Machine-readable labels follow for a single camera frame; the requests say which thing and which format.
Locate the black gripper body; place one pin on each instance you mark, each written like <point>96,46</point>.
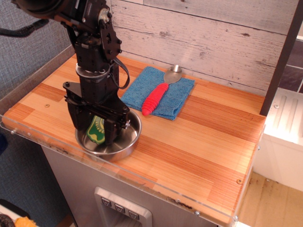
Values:
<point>97,93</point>

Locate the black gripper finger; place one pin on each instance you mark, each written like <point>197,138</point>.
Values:
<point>81,118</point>
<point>112,130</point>

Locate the green toy pepper half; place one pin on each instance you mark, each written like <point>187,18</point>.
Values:
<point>96,130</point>

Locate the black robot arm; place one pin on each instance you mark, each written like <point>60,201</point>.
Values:
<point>90,28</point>

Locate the stainless steel pan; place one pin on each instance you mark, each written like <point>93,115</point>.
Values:
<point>122,146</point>

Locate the blue folded cloth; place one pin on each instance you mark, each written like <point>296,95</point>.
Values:
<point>172,100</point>

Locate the silver dispenser button panel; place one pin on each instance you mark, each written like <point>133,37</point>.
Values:
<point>116,211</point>

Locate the clear acrylic edge guard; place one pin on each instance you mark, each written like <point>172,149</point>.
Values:
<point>199,161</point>

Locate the orange object bottom left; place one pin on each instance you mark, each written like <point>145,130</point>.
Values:
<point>24,222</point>

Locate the red handled metal spoon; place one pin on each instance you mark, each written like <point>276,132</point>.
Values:
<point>172,75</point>

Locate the dark right shelf post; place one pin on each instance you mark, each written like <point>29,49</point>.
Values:
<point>283,59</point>

